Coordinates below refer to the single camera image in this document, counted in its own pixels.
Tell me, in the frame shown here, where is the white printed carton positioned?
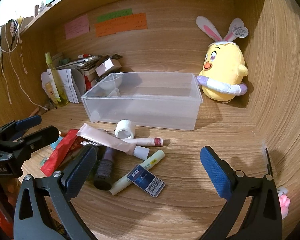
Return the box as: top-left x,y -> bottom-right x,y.
41,71 -> 56,102

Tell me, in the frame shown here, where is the orange sticky note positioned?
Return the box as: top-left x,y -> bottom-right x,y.
95,13 -> 148,38

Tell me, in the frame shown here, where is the black-white beaded strap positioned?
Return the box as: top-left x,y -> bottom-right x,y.
9,19 -> 20,51

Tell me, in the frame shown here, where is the pink sticky note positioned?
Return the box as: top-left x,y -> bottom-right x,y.
64,14 -> 90,40

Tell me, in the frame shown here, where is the red book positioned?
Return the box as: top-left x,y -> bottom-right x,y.
84,70 -> 98,91

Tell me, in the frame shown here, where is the pale green lip balm stick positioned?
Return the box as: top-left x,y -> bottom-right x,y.
109,149 -> 165,196

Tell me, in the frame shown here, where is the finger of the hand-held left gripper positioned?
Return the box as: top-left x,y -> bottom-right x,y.
0,126 -> 60,164
0,115 -> 42,143

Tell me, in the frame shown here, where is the yellow-green spray bottle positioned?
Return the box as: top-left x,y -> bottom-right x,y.
45,52 -> 68,107

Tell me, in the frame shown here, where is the white lip tube red cap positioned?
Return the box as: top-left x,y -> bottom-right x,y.
120,137 -> 164,147

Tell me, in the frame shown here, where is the pink cream tube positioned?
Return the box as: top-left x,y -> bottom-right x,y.
76,123 -> 150,159

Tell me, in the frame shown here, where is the small cardboard box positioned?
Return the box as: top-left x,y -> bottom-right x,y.
95,58 -> 122,77

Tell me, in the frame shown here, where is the white hanging cord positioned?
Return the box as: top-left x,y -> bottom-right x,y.
0,22 -> 48,111

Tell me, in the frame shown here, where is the blue card packet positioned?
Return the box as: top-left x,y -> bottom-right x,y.
127,164 -> 165,197

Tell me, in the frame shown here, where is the dark purple bottle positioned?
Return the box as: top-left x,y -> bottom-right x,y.
93,146 -> 115,191

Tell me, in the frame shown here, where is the white tape roll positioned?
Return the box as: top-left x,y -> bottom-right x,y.
115,120 -> 136,139

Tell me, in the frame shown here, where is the white bowl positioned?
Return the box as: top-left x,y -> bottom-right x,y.
95,76 -> 123,91

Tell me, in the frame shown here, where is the yellow chick plush toy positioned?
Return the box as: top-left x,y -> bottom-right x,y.
196,16 -> 249,103

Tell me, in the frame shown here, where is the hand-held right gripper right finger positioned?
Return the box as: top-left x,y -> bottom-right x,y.
199,145 -> 283,240

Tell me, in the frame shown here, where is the red foil packet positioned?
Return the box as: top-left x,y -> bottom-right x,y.
40,129 -> 79,177

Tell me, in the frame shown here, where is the green sticky note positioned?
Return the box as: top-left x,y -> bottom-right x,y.
96,9 -> 133,23

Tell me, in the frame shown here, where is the clear plastic storage box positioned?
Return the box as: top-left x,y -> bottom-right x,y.
80,72 -> 203,131

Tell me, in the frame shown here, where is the pink flower toy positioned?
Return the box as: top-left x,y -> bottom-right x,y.
277,185 -> 290,219

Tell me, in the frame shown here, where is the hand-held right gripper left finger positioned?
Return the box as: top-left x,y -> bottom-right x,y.
13,145 -> 98,240

